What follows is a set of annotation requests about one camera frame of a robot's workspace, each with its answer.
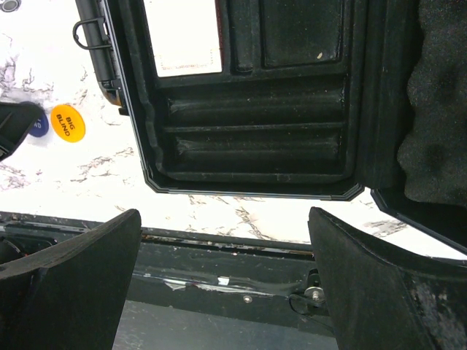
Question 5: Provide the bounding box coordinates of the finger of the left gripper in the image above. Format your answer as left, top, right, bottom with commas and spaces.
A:
0, 102, 40, 161

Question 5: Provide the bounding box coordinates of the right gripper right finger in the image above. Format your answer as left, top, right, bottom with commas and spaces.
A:
308, 207, 466, 349

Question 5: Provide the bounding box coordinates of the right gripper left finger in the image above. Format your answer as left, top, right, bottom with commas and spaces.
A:
1, 209, 142, 349

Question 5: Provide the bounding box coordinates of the blue small blind button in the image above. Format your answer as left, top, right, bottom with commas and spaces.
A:
28, 110, 50, 138

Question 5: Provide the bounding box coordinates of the orange big blind button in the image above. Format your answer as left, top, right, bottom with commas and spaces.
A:
50, 104, 86, 143

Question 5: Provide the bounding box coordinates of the red playing card deck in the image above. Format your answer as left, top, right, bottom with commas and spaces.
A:
144, 0, 222, 77

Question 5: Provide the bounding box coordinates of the black poker set case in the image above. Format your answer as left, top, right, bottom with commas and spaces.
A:
73, 1, 466, 251

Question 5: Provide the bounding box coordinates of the chrome faucet tap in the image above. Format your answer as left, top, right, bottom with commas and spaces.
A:
0, 0, 22, 13

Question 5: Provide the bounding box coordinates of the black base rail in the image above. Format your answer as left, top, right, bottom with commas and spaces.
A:
1, 212, 333, 348

